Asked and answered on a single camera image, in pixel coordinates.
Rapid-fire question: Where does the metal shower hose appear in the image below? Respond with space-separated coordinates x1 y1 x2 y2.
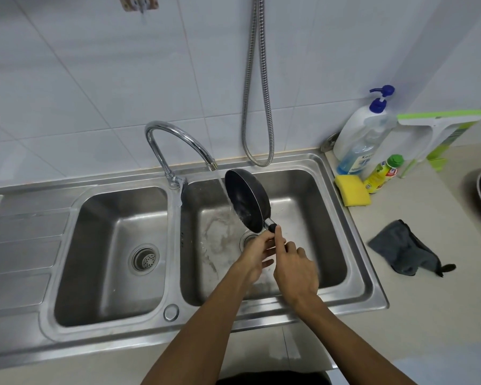
240 0 274 167

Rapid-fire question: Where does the stainless steel double sink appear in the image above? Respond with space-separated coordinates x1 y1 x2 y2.
0 153 389 372

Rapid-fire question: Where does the yellow bottle with green cap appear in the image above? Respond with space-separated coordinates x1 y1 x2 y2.
363 154 405 195

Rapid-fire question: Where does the chrome gooseneck faucet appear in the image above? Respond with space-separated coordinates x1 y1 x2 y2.
145 121 218 194

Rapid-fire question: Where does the metal sink drain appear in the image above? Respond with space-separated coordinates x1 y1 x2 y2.
239 232 266 253

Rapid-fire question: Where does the person's right forearm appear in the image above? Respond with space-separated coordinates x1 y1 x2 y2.
282 289 418 385

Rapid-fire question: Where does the person's right hand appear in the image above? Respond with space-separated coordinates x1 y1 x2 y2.
273 226 321 306

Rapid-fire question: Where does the person's left hand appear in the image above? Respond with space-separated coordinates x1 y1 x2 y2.
235 232 280 284

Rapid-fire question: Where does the grey cloth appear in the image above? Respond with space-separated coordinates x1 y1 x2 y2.
367 219 457 278

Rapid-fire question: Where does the yellow sponge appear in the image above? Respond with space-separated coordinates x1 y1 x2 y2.
335 174 372 207

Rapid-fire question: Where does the metal fitting on counter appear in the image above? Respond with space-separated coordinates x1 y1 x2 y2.
320 132 341 153

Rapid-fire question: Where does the person's left forearm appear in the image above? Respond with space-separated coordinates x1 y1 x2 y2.
139 271 265 385

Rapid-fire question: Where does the metal sink strainer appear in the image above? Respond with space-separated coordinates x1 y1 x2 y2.
131 245 160 273

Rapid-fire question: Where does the blue pump dish soap bottle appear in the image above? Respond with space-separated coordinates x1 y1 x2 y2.
333 85 398 176

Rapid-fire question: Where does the green and white squeegee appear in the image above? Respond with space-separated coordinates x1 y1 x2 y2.
396 109 481 179

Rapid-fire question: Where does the person's dark clothing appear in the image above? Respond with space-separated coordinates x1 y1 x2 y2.
216 370 332 385

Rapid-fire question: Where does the small black frying pan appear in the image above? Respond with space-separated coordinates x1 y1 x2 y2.
224 169 280 237

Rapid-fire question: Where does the wall power socket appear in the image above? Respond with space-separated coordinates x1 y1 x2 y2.
119 0 159 14

